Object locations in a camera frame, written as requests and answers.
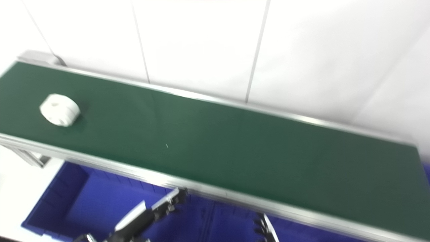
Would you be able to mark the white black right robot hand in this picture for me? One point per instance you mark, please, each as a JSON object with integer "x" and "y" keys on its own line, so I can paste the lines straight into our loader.
{"x": 267, "y": 230}

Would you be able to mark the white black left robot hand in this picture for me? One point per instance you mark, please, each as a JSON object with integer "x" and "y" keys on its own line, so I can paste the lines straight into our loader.
{"x": 134, "y": 218}

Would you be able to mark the white round plastic part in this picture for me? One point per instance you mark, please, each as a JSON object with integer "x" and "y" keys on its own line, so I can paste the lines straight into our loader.
{"x": 60, "y": 109}

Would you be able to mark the blue plastic bin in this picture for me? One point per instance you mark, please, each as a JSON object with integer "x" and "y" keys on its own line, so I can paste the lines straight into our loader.
{"x": 231, "y": 225}
{"x": 84, "y": 201}

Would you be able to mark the aluminium conveyor support leg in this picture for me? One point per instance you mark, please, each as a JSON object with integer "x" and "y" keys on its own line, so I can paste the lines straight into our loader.
{"x": 33, "y": 158}

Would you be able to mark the gray conveyor end housing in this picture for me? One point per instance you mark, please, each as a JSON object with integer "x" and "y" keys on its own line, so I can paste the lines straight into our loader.
{"x": 37, "y": 56}

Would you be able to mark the green conveyor belt with aluminium frame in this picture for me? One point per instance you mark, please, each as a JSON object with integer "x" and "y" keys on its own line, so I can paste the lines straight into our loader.
{"x": 235, "y": 151}

